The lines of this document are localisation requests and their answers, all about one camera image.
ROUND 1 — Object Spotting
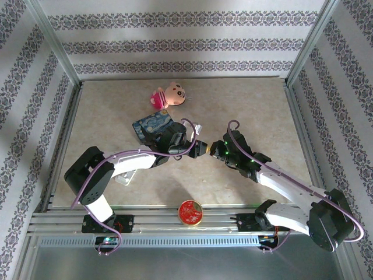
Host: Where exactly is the pink plush doll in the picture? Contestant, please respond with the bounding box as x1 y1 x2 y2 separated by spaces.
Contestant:
150 81 190 110

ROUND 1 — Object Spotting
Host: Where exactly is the round red gold tin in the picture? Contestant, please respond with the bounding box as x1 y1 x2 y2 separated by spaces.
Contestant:
177 199 204 227

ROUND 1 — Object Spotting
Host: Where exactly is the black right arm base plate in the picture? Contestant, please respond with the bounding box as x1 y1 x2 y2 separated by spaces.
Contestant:
236 212 280 234

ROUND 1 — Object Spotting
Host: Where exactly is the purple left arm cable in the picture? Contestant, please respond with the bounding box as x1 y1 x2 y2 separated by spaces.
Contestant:
71 118 200 256

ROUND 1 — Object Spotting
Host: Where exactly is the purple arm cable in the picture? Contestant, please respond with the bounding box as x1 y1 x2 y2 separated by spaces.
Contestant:
71 118 200 256
227 120 365 254

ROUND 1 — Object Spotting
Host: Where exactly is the aluminium frame rail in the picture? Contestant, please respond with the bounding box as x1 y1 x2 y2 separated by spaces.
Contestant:
27 204 324 236

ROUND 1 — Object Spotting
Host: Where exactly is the grey slotted cable duct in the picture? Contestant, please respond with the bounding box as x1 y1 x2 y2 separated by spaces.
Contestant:
37 235 261 249

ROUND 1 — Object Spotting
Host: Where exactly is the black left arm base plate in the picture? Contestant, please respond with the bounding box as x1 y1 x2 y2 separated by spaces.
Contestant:
81 214 135 234

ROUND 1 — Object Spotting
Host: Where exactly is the aluminium frame post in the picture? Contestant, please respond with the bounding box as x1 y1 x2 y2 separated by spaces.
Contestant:
24 0 84 88
284 0 343 87

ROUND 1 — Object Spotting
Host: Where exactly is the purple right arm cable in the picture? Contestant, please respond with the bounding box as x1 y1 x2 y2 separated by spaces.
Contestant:
227 120 365 254

